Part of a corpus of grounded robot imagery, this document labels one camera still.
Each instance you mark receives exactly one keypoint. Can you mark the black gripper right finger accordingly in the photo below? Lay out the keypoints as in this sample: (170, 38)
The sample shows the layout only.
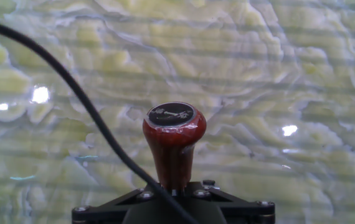
(215, 196)

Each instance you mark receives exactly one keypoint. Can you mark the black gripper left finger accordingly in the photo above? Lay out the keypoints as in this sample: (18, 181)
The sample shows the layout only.
(134, 199)

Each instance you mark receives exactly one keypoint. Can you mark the green marble pattern mat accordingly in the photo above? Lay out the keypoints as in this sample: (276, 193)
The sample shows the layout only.
(274, 77)

